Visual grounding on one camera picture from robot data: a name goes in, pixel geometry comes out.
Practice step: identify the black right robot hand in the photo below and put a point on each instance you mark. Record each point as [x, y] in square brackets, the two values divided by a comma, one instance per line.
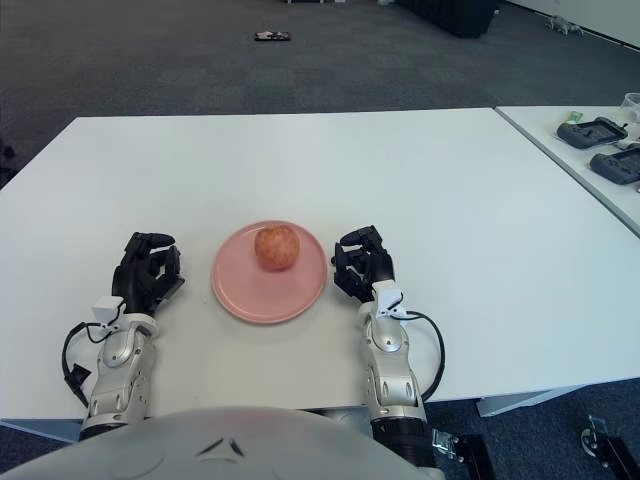
[377, 267]

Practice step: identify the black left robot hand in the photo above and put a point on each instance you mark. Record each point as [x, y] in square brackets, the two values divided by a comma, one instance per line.
[132, 280]

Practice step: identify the red apple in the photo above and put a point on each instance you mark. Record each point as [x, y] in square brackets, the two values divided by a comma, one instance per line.
[277, 248]

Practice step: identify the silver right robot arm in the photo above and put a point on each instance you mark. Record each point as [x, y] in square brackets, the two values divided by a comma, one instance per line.
[395, 385]

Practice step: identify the pink round plate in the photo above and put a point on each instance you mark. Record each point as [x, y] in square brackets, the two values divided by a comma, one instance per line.
[265, 297]

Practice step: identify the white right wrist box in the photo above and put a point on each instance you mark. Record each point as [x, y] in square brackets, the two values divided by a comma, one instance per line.
[387, 299]

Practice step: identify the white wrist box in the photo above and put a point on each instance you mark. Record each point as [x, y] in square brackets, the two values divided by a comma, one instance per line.
[106, 307]
[387, 299]

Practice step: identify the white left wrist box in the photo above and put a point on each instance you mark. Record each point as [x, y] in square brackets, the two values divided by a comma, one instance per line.
[106, 307]

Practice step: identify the grey robot torso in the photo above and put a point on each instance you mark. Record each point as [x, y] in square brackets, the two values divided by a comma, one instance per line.
[200, 445]

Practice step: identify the green white packet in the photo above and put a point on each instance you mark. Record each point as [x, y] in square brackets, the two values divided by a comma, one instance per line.
[575, 116]

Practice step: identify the dark grey handheld controller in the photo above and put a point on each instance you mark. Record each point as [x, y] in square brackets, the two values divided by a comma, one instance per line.
[617, 167]
[592, 133]

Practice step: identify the dark flat object on carpet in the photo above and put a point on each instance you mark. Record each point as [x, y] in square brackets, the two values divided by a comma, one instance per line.
[272, 36]

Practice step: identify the black stand with caster wheel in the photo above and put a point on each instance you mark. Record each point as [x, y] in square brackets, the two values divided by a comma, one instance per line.
[612, 447]

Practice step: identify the clear plastic cup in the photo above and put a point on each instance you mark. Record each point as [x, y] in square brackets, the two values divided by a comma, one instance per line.
[633, 102]

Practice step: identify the small grey quadruped robot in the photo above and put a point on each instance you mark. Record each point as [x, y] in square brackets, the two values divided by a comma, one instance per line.
[565, 24]

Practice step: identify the black stand with metal bracket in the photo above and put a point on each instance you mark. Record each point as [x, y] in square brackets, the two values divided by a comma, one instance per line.
[472, 457]

